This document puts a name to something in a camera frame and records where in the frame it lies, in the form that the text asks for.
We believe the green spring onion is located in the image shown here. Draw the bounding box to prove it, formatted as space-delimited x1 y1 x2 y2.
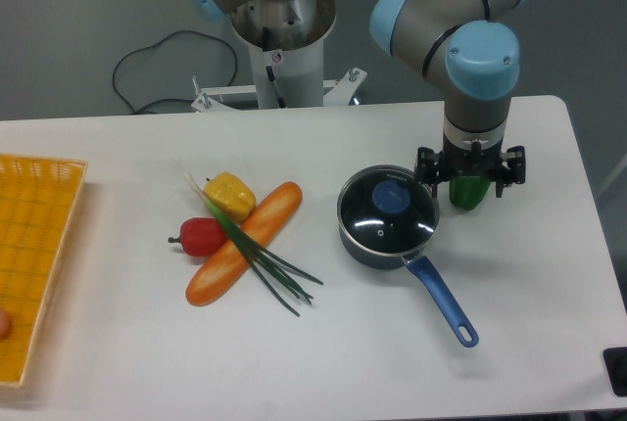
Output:
182 170 325 318

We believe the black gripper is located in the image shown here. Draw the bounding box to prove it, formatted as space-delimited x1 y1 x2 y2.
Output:
415 127 526 199

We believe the green bell pepper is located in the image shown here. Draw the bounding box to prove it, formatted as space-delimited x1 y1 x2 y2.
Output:
449 176 491 211

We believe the glass lid blue knob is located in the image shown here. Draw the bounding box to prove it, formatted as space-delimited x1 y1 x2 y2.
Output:
339 164 439 255

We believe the yellow woven basket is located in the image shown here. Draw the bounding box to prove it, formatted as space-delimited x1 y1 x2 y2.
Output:
1 154 88 388

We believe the black corner device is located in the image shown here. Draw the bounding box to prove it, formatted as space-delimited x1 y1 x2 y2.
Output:
603 347 627 398

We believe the yellow bell pepper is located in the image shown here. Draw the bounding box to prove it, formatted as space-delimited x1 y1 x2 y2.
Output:
203 172 257 223

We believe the dark blue saucepan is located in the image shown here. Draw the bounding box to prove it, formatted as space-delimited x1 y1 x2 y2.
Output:
337 164 479 348

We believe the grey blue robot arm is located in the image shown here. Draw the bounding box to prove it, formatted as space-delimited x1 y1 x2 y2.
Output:
190 0 526 211

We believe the black floor cable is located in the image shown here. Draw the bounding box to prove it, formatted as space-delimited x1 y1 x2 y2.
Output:
112 29 239 116

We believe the orange baguette bread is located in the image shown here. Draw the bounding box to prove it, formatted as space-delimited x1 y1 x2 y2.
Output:
185 181 304 307

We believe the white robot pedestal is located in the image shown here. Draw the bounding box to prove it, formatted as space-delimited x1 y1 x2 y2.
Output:
191 0 367 112

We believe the red bell pepper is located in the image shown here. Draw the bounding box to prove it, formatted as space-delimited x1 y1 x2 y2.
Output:
168 217 227 257

